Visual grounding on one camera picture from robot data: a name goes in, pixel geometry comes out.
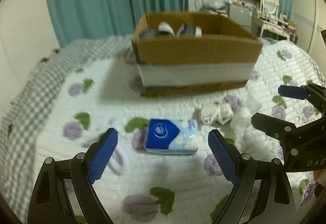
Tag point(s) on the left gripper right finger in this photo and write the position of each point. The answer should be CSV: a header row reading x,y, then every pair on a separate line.
x,y
274,202

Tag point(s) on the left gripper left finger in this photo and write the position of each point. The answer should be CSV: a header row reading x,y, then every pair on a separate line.
x,y
50,202

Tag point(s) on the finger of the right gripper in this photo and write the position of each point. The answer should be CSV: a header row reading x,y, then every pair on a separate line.
x,y
315,94
284,130

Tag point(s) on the blue pocket tissue pack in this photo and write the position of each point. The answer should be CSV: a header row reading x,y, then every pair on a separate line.
x,y
172,137

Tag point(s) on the large tissue pack dark label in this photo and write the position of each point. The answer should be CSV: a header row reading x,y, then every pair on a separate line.
x,y
164,29

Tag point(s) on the crumpled white cloth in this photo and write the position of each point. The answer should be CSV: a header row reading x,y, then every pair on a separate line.
x,y
242,118

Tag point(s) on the grey checked bed sheet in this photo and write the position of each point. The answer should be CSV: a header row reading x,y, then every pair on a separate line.
x,y
31,108

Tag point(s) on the white floral quilt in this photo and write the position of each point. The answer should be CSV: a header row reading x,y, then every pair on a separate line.
x,y
163,170

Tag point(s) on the white wardrobe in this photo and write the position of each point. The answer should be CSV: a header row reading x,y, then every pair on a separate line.
x,y
306,19

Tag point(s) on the white dressing table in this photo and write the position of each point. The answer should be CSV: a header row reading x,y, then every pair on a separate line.
x,y
265,29

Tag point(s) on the white oval vanity mirror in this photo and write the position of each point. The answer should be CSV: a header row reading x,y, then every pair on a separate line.
x,y
269,6

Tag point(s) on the small grey fridge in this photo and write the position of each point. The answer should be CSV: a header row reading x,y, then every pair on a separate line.
x,y
240,15

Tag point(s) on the brown cardboard box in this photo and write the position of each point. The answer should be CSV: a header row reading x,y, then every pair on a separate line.
x,y
221,59

